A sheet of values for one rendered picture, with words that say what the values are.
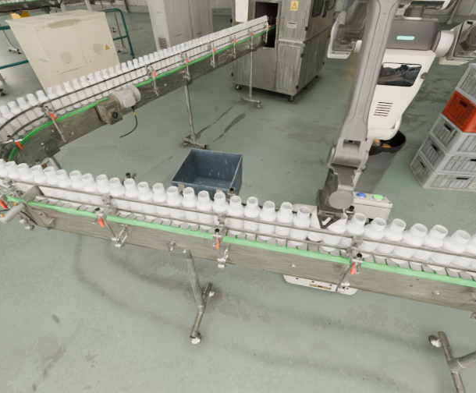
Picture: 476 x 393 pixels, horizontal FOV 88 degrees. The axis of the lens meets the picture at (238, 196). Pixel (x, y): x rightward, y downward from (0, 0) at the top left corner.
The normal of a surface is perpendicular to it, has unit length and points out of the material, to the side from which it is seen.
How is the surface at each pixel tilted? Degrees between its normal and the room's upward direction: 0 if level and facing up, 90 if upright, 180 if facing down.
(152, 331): 0
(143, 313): 0
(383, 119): 90
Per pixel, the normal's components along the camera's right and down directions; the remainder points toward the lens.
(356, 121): -0.19, 0.23
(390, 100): -0.22, 0.68
